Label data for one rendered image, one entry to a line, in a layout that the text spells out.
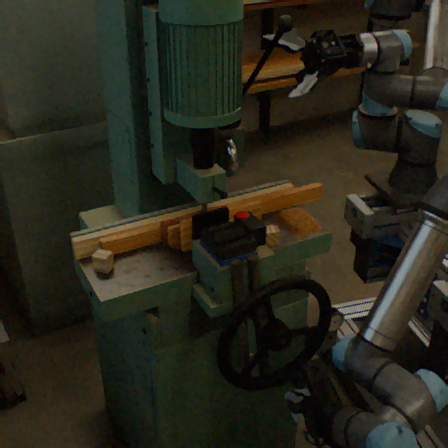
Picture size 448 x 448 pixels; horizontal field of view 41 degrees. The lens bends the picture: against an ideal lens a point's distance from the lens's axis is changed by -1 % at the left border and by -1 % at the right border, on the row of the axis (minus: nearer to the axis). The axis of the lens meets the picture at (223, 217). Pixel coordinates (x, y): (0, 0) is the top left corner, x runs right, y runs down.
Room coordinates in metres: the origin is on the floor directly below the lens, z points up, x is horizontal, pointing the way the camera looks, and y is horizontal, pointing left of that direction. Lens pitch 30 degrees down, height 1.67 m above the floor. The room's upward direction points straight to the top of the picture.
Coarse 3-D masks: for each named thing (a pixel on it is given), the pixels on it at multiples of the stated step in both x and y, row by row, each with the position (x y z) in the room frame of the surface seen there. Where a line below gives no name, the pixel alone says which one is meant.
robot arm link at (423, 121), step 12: (408, 120) 1.68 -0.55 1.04; (420, 120) 1.66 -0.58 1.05; (432, 120) 1.67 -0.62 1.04; (396, 132) 1.67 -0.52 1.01; (408, 132) 1.66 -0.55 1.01; (420, 132) 1.64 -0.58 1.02; (432, 132) 1.64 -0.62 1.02; (396, 144) 1.66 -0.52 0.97; (408, 144) 1.65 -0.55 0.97; (420, 144) 1.64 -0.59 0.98; (432, 144) 1.64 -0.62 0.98; (408, 156) 1.66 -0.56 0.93; (420, 156) 1.64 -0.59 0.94; (432, 156) 1.65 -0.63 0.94
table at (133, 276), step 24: (264, 216) 1.35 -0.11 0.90; (288, 240) 1.23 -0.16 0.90; (312, 240) 1.24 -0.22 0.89; (120, 264) 1.13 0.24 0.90; (144, 264) 1.13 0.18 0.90; (168, 264) 1.13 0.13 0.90; (192, 264) 1.13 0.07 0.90; (96, 288) 1.03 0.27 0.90; (120, 288) 1.03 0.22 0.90; (144, 288) 1.04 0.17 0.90; (168, 288) 1.06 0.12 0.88; (192, 288) 1.09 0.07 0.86; (120, 312) 1.01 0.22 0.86; (216, 312) 1.01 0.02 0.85
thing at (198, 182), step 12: (180, 156) 1.35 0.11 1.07; (192, 156) 1.35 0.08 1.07; (180, 168) 1.32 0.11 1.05; (192, 168) 1.28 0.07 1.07; (216, 168) 1.28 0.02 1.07; (180, 180) 1.33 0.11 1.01; (192, 180) 1.26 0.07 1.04; (204, 180) 1.23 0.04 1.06; (216, 180) 1.25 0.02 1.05; (192, 192) 1.27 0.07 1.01; (204, 192) 1.23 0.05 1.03; (216, 192) 1.25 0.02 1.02
